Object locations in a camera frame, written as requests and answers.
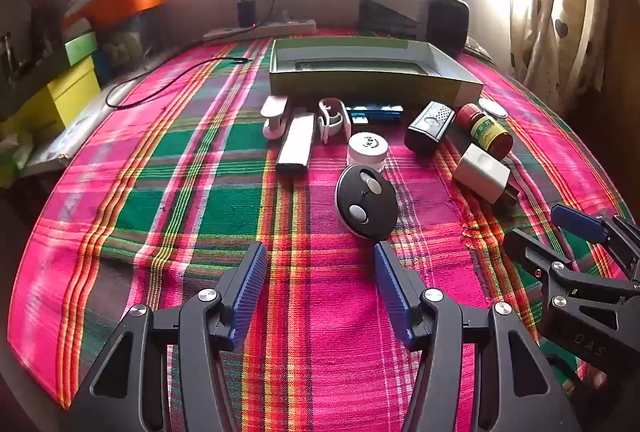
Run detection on green lidded box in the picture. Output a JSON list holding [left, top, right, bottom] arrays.
[[62, 32, 99, 67]]

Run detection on red cap bottle green label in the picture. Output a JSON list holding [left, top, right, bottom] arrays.
[[455, 103, 514, 161]]

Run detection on white power adapter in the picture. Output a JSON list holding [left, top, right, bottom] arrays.
[[452, 143, 521, 208]]

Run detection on white round jar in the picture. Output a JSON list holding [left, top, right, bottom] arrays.
[[346, 132, 390, 173]]

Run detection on yellow box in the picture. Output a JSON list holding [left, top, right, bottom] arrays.
[[10, 57, 101, 125]]

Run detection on green cardboard box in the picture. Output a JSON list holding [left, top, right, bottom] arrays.
[[268, 37, 485, 108]]

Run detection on silver rectangular lighter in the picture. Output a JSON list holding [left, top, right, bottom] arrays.
[[275, 113, 316, 175]]

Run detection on black device with grille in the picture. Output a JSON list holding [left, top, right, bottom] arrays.
[[404, 101, 456, 158]]

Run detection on white power strip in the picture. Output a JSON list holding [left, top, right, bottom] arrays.
[[202, 18, 317, 44]]

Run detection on dark folded cloth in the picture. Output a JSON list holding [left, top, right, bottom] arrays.
[[359, 0, 426, 38]]

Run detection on black round case silver buttons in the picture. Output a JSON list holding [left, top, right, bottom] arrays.
[[334, 164, 398, 241]]

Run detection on cream patterned curtain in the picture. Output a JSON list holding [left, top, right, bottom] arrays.
[[510, 0, 621, 95]]

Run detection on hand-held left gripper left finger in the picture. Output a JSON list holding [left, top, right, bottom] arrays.
[[60, 241, 271, 432]]

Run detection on clear plastic container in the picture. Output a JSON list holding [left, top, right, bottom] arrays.
[[97, 14, 151, 73]]

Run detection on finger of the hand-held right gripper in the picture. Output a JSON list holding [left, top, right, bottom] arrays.
[[550, 204, 640, 263], [502, 228, 640, 308]]

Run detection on black charging cable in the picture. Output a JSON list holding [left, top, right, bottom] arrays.
[[105, 0, 277, 109]]

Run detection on blue box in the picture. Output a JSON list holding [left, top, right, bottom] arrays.
[[92, 47, 113, 85]]

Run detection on blue translucent USB device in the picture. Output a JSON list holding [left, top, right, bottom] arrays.
[[345, 101, 405, 124]]

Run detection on pale green crumpled bag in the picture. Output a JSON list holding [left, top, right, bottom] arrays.
[[0, 132, 31, 188]]

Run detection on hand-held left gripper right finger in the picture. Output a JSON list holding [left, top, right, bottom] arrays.
[[374, 241, 583, 432]]

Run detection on white flat panel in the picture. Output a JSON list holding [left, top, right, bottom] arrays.
[[20, 87, 121, 175]]

